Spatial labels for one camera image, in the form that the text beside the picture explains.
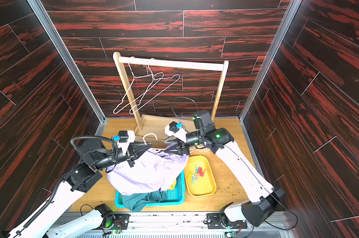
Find turquoise plastic basket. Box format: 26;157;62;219
114;171;186;208

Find wooden clothes rack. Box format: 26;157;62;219
113;52;229;149

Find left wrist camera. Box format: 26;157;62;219
112;131;135;155

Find lilac shorts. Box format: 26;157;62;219
107;149;189;195

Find green shorts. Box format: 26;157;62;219
122;190;167;212

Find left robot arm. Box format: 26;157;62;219
1;135;152;238

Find yellow clothespin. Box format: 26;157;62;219
187;172;193;181

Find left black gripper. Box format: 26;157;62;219
93;142;150;172

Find blue wire hanger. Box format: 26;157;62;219
129;58;180;116

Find yellow plastic tray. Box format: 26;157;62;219
184;155;217;197

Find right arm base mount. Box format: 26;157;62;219
203;212;248;230

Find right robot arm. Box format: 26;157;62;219
164;110;285;227

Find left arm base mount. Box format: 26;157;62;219
95;213;130;231

